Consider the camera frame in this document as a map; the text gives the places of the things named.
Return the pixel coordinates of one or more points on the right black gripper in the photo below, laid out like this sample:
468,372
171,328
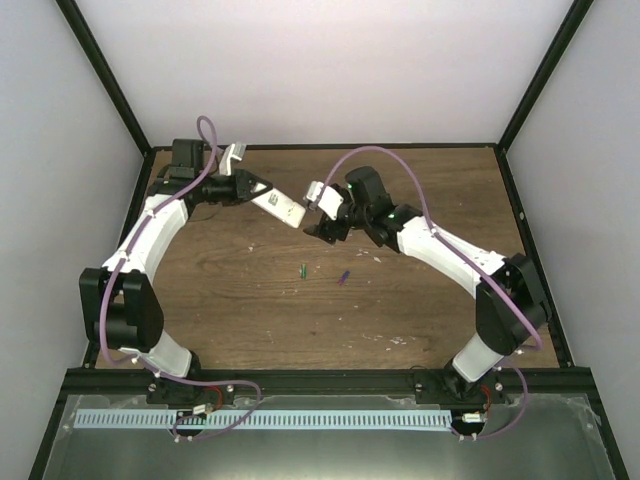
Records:
328,231

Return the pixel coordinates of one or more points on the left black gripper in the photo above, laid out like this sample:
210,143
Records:
241,181

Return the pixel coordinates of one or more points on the white remote control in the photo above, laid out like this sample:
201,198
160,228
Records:
278,205

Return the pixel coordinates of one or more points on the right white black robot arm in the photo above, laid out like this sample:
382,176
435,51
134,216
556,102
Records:
510,302

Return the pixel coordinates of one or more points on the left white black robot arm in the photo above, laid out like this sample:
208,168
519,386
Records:
120,308

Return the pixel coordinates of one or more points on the purple battery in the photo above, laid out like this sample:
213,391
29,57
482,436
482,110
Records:
344,277

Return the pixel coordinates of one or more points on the grey metal front plate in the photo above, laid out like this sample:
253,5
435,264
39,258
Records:
543,437

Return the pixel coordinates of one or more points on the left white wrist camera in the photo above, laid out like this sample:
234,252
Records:
232,154

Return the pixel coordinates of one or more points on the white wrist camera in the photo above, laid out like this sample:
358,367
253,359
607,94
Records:
232,154
325,198

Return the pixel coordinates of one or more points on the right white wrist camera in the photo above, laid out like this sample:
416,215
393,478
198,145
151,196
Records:
325,198

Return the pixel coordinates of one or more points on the black front mounting rail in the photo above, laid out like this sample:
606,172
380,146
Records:
426,385

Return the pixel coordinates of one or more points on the light blue slotted cable duct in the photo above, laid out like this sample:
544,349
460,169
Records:
410,420

